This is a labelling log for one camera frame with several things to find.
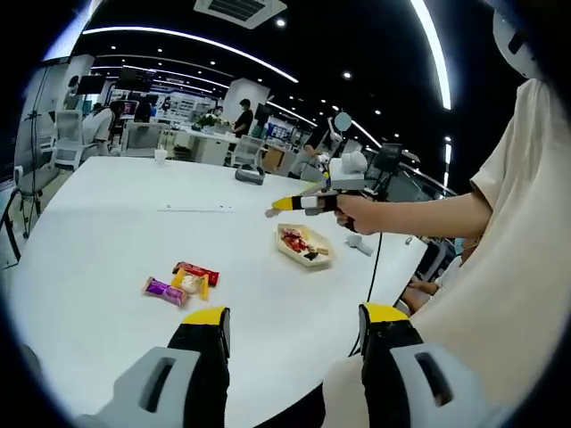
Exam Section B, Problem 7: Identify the curved ceiling light strip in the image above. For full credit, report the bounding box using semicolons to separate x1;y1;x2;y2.
410;0;451;111
82;26;299;84

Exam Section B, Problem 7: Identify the black monitor on stand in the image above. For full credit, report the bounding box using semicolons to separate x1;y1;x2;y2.
377;143;405;173

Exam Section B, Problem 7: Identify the white office desk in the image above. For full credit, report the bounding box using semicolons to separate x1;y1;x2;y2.
171;128;242;164

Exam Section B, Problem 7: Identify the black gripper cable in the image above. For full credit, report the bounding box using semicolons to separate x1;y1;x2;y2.
347;231;385;358

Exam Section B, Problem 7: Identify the small grey white device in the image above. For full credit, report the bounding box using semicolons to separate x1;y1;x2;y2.
343;235;374;258

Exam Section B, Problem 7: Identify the operator in beige shirt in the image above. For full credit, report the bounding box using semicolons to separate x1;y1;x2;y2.
323;78;566;424

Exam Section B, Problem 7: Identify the beige hexagonal food container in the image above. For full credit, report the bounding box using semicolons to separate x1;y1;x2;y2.
273;222;335;268

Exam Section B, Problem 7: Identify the white mesh office chair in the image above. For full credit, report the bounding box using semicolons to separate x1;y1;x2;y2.
53;110;86;170
122;120;173;157
233;136;267;169

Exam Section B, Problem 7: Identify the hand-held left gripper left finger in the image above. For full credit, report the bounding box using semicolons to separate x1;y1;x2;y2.
73;305;233;428

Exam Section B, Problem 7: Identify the grey head-mounted device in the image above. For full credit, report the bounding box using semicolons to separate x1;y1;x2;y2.
235;164;267;185

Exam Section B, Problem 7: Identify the yellow clear food packet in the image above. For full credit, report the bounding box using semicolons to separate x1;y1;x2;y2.
171;269;211;302

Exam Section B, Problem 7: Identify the person's right hand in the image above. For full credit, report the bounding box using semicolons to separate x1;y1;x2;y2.
334;193;386;237

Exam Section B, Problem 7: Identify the ceiling air conditioner vent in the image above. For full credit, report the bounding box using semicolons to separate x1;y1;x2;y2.
194;0;288;30

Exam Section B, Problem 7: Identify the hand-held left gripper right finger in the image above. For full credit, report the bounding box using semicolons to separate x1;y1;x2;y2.
358;301;506;428

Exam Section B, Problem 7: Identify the white worn device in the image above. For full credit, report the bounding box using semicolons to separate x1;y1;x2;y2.
492;6;543;79

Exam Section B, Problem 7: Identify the green potted plant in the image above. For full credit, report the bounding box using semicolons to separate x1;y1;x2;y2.
198;111;224;130

